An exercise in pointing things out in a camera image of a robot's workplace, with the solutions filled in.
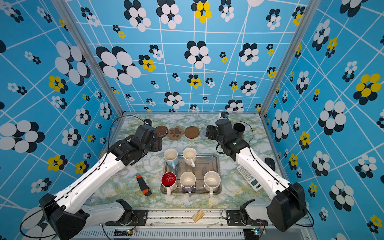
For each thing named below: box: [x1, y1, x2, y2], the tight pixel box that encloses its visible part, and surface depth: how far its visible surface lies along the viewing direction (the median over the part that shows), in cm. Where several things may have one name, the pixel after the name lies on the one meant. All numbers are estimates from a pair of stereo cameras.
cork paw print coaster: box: [167, 126, 185, 140], surface depth 110 cm
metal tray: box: [160, 154, 222, 197], surface depth 86 cm
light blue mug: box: [163, 148, 179, 169], surface depth 88 cm
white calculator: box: [236, 165, 263, 192], surface depth 86 cm
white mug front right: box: [203, 170, 221, 197], surface depth 81 cm
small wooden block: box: [192, 209, 205, 223], surface depth 75 cm
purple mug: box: [180, 171, 196, 197], surface depth 82 cm
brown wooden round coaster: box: [184, 126, 200, 139], surface depth 110 cm
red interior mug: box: [161, 171, 177, 196], surface depth 80 cm
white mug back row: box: [182, 147, 197, 168], surface depth 89 cm
